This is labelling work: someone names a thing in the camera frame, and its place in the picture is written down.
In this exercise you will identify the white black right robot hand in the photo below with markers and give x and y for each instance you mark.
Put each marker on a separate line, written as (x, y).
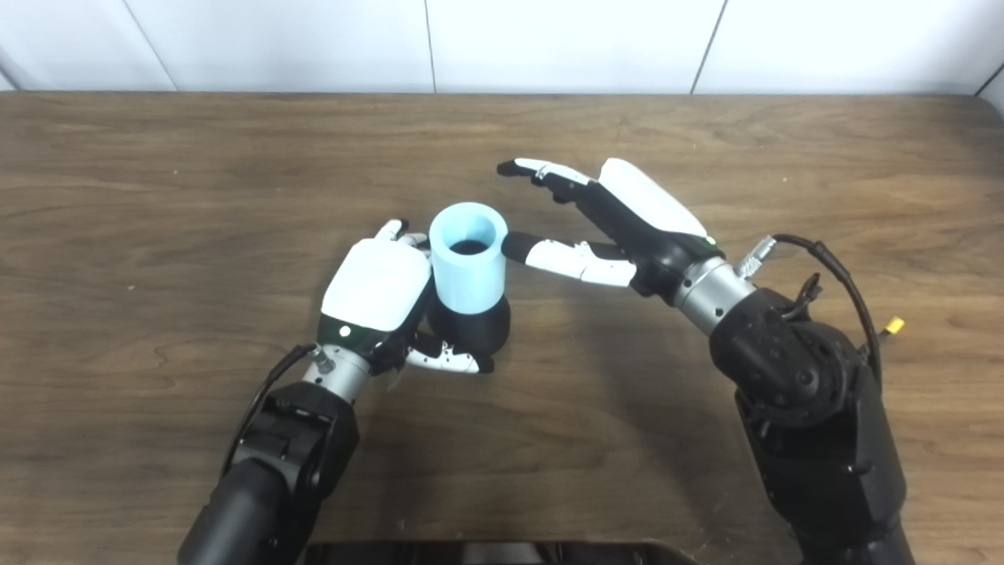
(651, 212)

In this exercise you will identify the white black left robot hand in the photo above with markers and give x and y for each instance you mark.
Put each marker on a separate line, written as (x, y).
(376, 282)

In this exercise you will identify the black funnel-shaped nozzle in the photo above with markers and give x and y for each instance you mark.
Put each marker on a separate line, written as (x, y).
(471, 329)

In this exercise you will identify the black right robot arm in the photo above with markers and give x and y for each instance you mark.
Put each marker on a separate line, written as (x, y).
(816, 439)

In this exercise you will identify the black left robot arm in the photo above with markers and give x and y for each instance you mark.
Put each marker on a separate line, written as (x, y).
(282, 463)

